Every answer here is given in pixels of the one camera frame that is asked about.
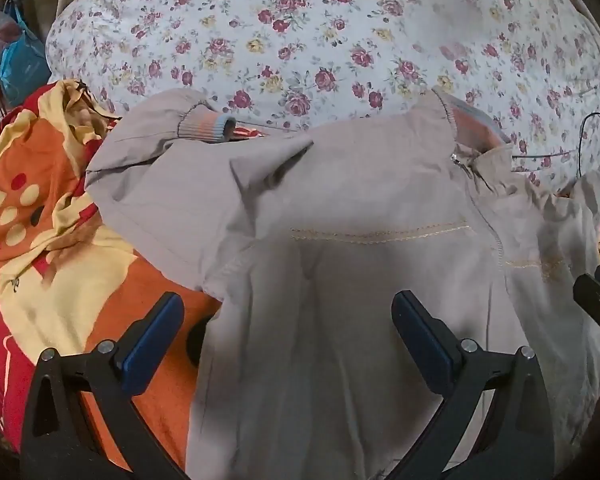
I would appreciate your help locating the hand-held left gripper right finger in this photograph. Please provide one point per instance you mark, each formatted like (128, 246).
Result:
(425, 345)

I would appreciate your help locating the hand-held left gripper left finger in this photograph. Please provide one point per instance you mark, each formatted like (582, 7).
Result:
(150, 342)

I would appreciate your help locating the beige zip jacket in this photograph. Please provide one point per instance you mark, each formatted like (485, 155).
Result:
(340, 220)

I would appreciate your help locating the orange yellow red printed blanket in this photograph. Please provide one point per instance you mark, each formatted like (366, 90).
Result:
(55, 260)

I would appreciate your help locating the blue plastic bag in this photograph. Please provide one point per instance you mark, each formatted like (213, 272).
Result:
(22, 67)

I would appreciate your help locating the floral print quilt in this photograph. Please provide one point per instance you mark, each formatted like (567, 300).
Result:
(305, 35)

